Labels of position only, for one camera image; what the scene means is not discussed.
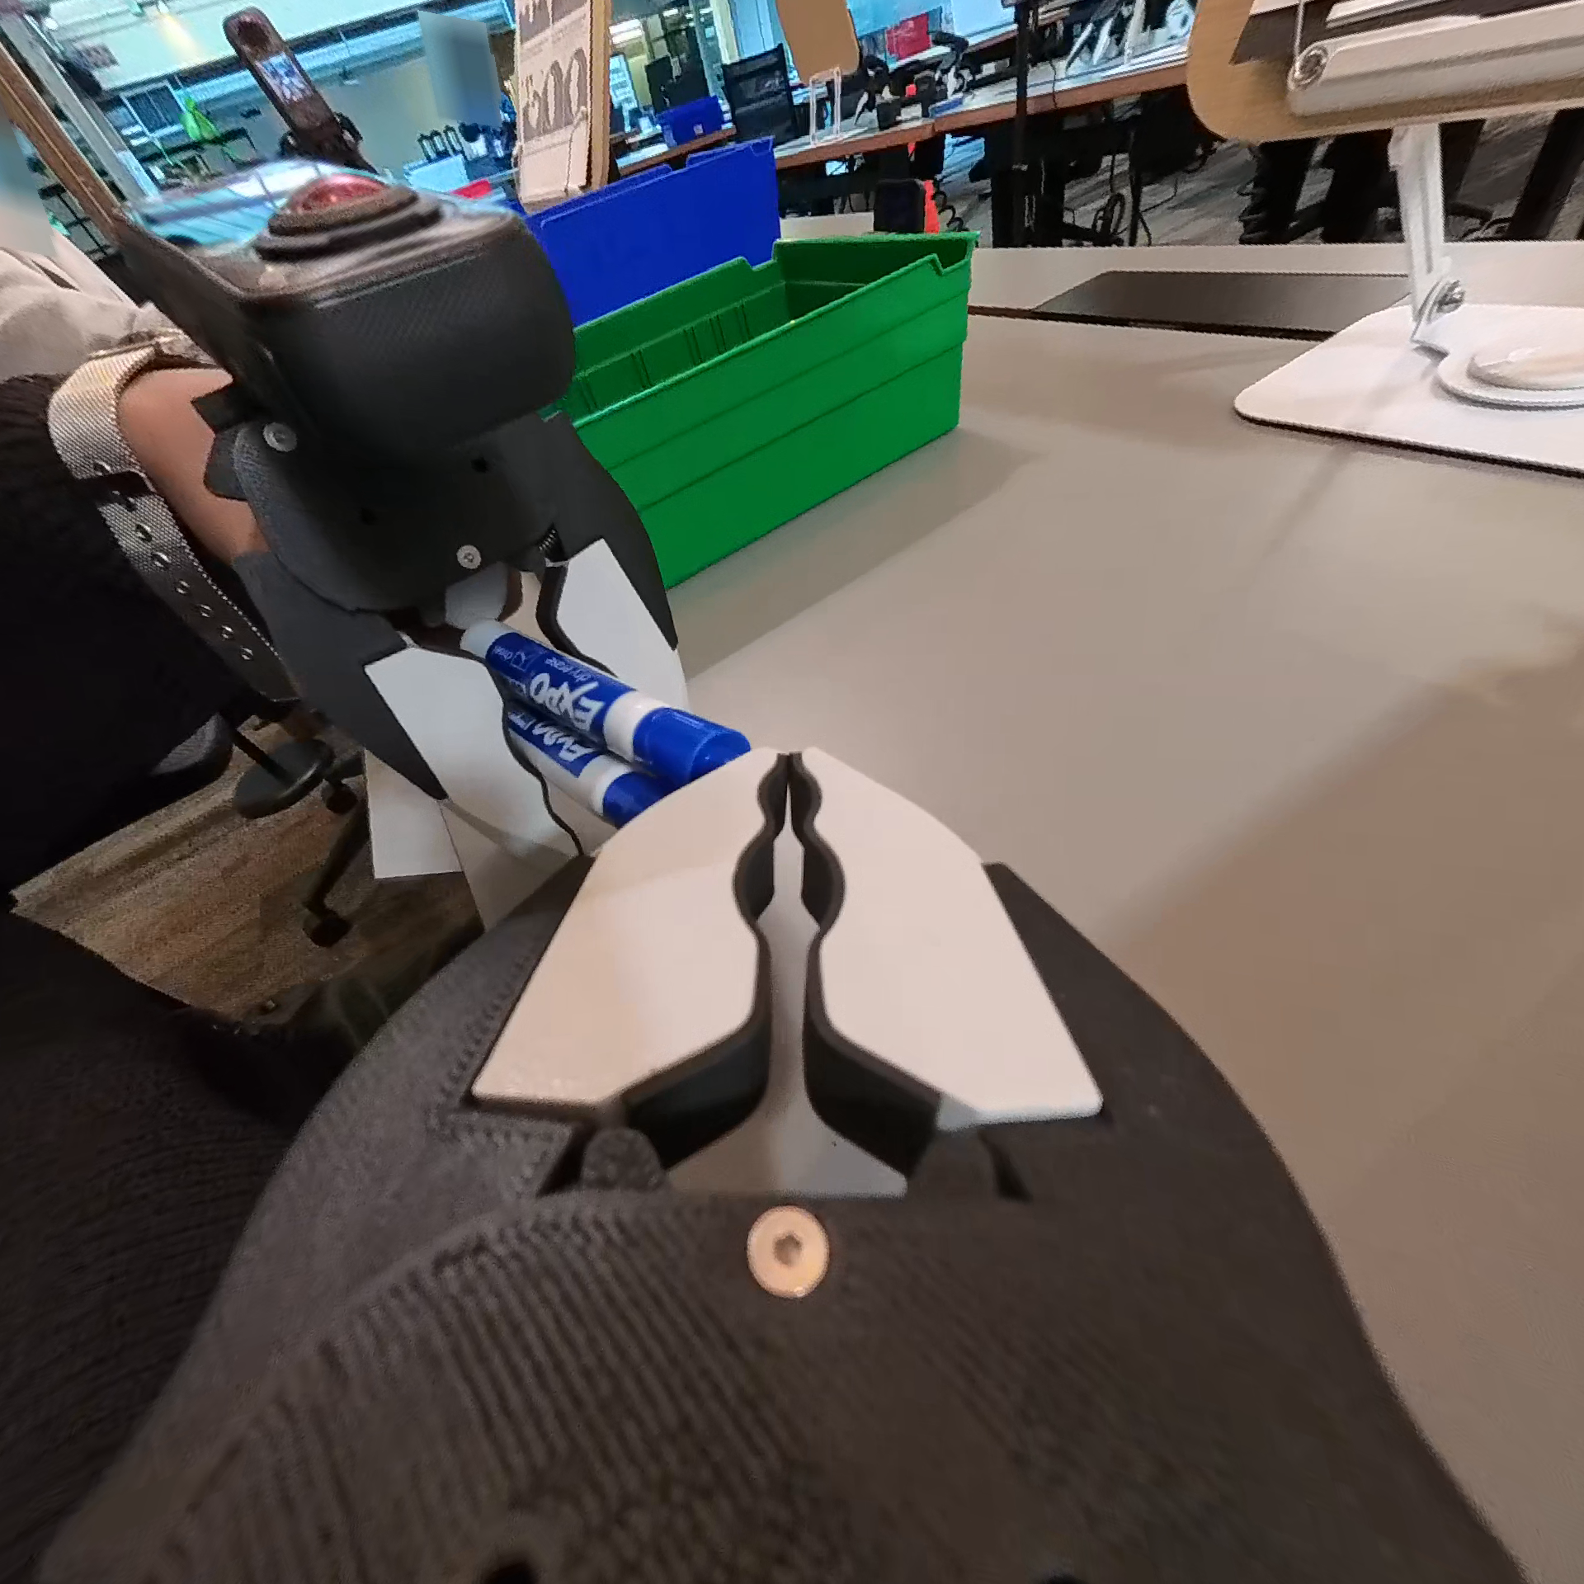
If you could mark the brown board document stand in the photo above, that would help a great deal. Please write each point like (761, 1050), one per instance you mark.
(551, 100)

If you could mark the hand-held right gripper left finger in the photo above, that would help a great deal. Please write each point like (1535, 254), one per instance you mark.
(631, 979)

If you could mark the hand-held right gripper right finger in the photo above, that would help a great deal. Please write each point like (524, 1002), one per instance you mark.
(938, 979)

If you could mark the black mesh office chair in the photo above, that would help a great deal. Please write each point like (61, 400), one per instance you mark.
(761, 94)

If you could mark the green plastic bin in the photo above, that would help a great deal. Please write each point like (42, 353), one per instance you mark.
(805, 420)

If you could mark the white document stand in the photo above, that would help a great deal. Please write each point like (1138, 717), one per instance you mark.
(1360, 384)

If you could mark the grey desk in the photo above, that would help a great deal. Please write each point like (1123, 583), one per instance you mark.
(1237, 742)

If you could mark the black tripod stand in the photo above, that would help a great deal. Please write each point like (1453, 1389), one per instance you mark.
(1023, 124)

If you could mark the blue dry erase marker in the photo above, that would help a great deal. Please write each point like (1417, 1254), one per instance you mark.
(581, 705)
(581, 775)

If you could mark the orange traffic cone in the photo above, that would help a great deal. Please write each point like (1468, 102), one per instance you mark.
(929, 209)

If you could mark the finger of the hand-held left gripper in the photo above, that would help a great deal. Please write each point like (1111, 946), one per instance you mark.
(618, 618)
(459, 732)

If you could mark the silver wristwatch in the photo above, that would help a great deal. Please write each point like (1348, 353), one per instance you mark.
(97, 409)

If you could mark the large blue plastic bin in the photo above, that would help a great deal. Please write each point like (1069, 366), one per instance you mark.
(670, 222)

